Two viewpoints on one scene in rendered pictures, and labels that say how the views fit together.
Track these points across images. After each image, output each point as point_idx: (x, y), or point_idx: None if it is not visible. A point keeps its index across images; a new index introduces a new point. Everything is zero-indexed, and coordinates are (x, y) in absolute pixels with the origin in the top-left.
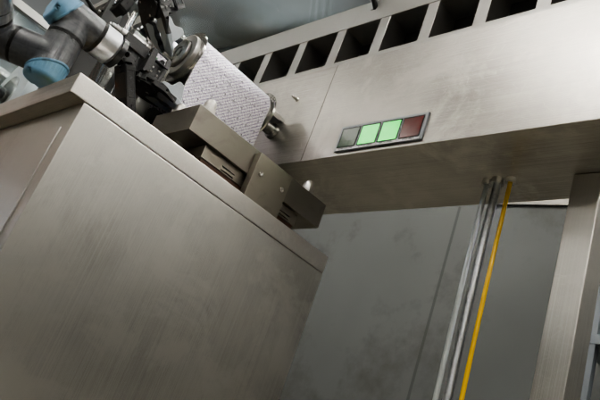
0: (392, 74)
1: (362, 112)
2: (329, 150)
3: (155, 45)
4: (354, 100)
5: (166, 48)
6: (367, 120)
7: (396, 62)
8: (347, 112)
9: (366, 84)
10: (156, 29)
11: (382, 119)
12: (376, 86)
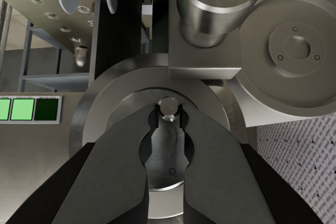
0: (12, 183)
1: (40, 140)
2: (70, 99)
3: (205, 122)
4: (55, 158)
5: (142, 107)
6: (32, 127)
7: (9, 199)
8: (60, 143)
9: (45, 178)
10: (183, 186)
11: (13, 126)
12: (30, 172)
